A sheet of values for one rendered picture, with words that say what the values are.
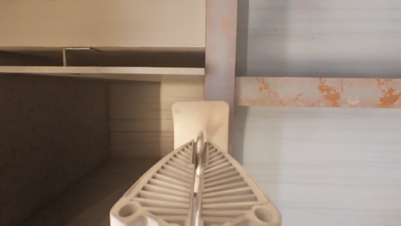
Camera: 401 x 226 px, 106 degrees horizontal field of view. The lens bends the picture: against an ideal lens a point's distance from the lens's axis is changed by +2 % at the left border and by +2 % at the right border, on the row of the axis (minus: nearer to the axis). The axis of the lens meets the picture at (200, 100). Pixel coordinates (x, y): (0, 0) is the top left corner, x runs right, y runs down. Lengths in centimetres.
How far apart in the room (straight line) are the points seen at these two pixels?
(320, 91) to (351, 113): 13
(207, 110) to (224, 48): 11
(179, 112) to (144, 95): 73
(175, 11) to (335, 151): 42
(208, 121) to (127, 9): 23
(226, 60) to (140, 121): 78
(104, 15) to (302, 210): 55
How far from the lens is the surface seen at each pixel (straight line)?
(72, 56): 37
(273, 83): 29
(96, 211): 74
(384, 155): 51
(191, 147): 17
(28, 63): 52
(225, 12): 29
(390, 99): 41
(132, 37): 30
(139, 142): 100
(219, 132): 23
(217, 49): 27
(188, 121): 22
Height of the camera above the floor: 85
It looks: 2 degrees up
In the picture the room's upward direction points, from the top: 89 degrees counter-clockwise
